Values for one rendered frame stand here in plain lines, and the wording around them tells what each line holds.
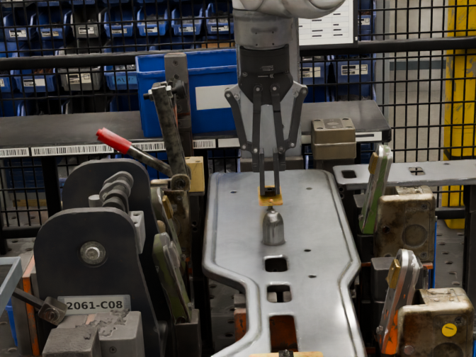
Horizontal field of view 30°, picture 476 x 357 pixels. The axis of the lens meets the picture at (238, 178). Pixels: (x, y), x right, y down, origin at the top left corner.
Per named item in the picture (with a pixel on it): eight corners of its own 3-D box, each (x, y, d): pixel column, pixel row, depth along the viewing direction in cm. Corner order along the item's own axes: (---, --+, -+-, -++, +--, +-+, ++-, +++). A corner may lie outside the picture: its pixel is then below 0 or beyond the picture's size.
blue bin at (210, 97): (295, 125, 177) (294, 61, 173) (142, 137, 174) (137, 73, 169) (280, 104, 193) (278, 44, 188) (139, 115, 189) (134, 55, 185)
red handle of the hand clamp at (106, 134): (188, 178, 139) (98, 129, 136) (181, 190, 140) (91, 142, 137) (189, 169, 143) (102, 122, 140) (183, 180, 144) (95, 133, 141)
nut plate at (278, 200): (282, 205, 138) (282, 197, 138) (258, 206, 139) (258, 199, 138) (280, 186, 146) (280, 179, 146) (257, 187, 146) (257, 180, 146)
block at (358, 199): (414, 357, 156) (418, 208, 146) (350, 360, 156) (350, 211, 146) (404, 330, 165) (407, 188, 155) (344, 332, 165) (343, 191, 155)
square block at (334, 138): (357, 303, 175) (356, 128, 163) (316, 304, 175) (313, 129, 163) (352, 285, 183) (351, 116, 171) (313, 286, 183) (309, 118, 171)
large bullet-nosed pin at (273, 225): (285, 255, 130) (283, 213, 128) (263, 256, 130) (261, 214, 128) (284, 246, 133) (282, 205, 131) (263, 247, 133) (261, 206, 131)
